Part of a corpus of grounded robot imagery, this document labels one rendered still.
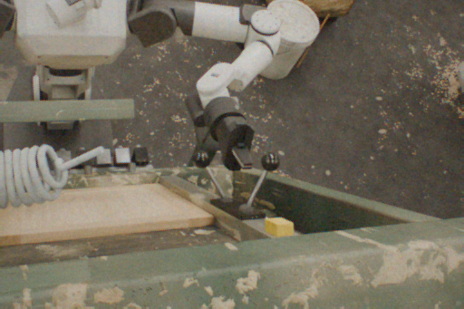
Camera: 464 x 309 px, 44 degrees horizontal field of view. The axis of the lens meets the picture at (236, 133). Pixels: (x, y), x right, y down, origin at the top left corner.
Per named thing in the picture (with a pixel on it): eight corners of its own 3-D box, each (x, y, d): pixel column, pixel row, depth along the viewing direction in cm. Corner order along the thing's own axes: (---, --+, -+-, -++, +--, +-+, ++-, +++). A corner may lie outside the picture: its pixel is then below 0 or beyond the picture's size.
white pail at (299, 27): (294, 43, 339) (324, -12, 300) (301, 85, 325) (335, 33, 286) (243, 39, 331) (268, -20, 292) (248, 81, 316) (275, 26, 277)
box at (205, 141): (224, 122, 207) (237, 95, 192) (230, 151, 201) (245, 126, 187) (192, 123, 203) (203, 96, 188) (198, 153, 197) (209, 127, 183)
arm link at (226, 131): (265, 123, 121) (248, 94, 130) (223, 125, 118) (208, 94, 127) (256, 169, 128) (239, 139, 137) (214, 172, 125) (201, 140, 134)
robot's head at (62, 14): (44, 11, 134) (44, -2, 126) (82, -9, 138) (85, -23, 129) (60, 34, 135) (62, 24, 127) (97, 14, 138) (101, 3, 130)
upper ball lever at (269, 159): (248, 217, 110) (278, 156, 112) (255, 221, 107) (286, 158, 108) (232, 209, 109) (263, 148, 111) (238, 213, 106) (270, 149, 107)
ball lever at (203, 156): (233, 198, 122) (201, 146, 119) (238, 201, 118) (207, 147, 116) (218, 208, 121) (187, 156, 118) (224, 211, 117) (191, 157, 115)
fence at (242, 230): (176, 188, 174) (175, 175, 174) (323, 272, 85) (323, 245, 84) (159, 189, 173) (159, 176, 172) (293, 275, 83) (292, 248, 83)
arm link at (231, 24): (269, 34, 162) (191, 24, 159) (280, 0, 152) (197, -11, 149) (270, 65, 156) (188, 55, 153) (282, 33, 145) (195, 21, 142)
